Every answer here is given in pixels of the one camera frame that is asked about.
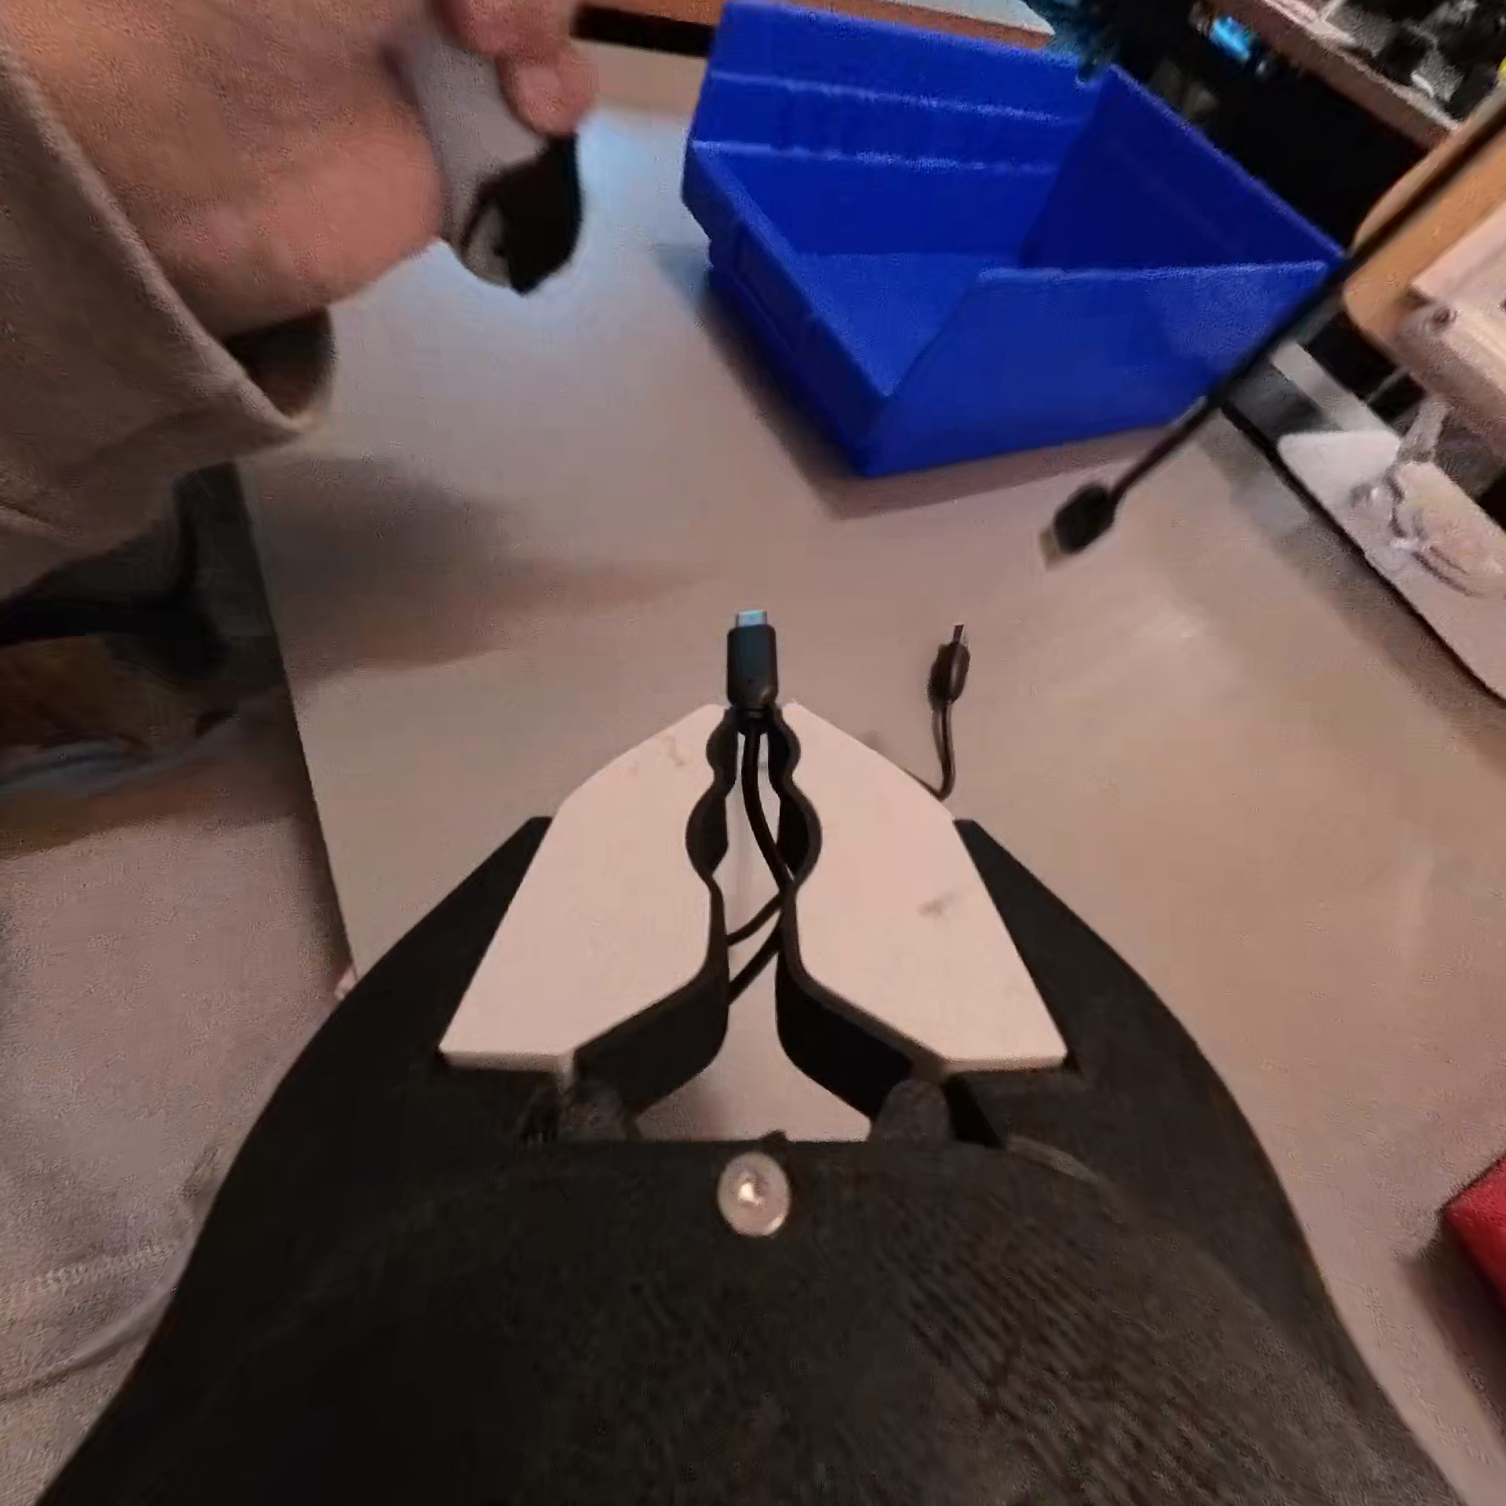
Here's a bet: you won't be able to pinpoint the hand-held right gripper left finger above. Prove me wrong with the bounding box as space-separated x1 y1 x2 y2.
436 701 737 1077

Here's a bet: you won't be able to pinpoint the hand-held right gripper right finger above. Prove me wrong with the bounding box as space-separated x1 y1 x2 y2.
771 701 1073 1077

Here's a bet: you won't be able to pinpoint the short black USB cable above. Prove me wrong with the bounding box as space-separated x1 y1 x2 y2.
707 607 976 1013

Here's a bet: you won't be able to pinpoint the blue plastic bin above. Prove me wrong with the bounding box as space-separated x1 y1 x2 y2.
678 0 1350 480

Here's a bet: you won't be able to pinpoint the red plastic bin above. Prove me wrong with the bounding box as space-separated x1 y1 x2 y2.
1442 1158 1506 1310

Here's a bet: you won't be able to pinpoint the grey desk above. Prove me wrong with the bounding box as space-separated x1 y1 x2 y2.
233 70 1506 1506

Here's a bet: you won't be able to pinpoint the person's left hand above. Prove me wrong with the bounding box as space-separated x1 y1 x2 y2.
0 0 597 346

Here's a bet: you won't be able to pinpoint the document stand with instruction sheets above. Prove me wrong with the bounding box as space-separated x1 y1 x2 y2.
1273 91 1506 710

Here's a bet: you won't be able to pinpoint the black cable with plug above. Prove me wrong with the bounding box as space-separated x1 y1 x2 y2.
1038 240 1352 566

